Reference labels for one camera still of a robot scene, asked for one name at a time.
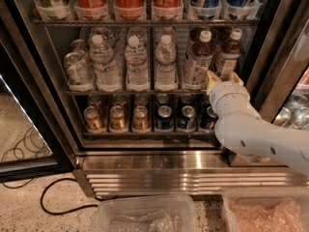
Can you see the red soda can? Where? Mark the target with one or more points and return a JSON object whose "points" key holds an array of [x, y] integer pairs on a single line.
{"points": [[130, 9], [91, 9], [167, 9]]}

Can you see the blue can front right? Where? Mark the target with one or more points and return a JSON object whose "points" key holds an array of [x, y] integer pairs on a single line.
{"points": [[208, 119]]}

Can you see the red soda can left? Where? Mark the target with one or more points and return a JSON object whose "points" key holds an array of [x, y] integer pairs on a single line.
{"points": [[91, 9]]}

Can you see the gold can front middle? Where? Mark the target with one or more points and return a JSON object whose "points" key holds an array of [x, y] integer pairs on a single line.
{"points": [[117, 119]]}

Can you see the clear bubble wrap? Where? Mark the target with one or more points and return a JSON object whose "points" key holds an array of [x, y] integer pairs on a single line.
{"points": [[158, 221]]}

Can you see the white green can top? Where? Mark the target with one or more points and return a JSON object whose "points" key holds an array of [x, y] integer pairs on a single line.
{"points": [[53, 9]]}

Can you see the blue can front middle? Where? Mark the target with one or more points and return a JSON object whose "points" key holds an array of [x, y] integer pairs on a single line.
{"points": [[186, 118]]}

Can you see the silver white can front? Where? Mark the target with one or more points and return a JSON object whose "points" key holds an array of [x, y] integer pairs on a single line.
{"points": [[79, 75]]}

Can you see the red soda can right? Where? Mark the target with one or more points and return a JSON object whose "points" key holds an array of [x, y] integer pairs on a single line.
{"points": [[167, 9]]}

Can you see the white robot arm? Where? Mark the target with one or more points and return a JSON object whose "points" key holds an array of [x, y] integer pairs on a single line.
{"points": [[241, 129]]}

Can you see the upper wire shelf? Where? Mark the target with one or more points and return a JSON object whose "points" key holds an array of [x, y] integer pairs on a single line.
{"points": [[146, 23]]}

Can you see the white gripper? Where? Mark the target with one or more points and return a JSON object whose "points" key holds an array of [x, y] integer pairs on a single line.
{"points": [[228, 89]]}

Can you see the steel fridge base grille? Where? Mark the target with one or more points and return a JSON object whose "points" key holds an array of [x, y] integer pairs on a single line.
{"points": [[193, 173]]}

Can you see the clear water bottle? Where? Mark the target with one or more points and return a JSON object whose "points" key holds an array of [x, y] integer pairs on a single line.
{"points": [[166, 64], [137, 67], [105, 65]]}

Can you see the gold can front left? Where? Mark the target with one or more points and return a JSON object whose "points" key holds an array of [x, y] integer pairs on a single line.
{"points": [[94, 122]]}

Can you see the middle wire shelf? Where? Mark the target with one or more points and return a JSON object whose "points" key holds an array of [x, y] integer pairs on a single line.
{"points": [[126, 92]]}

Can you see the clear water bottle middle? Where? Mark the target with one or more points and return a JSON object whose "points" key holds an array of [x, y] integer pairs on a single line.
{"points": [[137, 67]]}

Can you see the clear plastic bin left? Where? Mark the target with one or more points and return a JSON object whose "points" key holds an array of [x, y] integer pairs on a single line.
{"points": [[176, 205]]}

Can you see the clear plastic bin right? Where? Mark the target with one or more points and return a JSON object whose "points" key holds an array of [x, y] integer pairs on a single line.
{"points": [[268, 197]]}

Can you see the brown tea bottle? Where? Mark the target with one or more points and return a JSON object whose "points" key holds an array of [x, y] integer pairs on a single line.
{"points": [[198, 62], [228, 54]]}

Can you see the wire shelf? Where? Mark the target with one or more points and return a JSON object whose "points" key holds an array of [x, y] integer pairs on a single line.
{"points": [[126, 92], [146, 23]]}

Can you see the clear plastic bin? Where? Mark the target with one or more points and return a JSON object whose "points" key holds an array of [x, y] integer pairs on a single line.
{"points": [[268, 197], [176, 205]]}

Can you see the clear water bottle right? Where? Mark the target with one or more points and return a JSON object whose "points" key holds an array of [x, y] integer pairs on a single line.
{"points": [[166, 64]]}

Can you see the red soda can middle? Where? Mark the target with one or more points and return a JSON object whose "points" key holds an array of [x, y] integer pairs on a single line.
{"points": [[130, 9]]}

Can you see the open glass fridge door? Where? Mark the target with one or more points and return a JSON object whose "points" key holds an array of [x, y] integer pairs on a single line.
{"points": [[32, 144]]}

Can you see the pink bubble wrap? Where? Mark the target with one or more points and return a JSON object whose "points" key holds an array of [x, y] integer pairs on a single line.
{"points": [[283, 217]]}

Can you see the silver can behind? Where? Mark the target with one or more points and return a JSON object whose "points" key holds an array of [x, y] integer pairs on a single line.
{"points": [[79, 45]]}

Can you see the gold can front right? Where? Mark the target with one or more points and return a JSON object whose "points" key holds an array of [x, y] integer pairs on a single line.
{"points": [[141, 119]]}

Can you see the blue can front left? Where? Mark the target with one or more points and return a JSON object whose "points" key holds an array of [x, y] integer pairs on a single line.
{"points": [[163, 119]]}

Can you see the clear water bottle left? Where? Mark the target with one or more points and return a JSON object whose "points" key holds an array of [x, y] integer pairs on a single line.
{"points": [[105, 65]]}

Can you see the right fridge glass door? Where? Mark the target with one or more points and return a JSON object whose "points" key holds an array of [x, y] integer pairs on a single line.
{"points": [[278, 55]]}

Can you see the gold can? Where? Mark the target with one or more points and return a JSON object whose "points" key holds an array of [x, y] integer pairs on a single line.
{"points": [[117, 119], [141, 119], [94, 122]]}

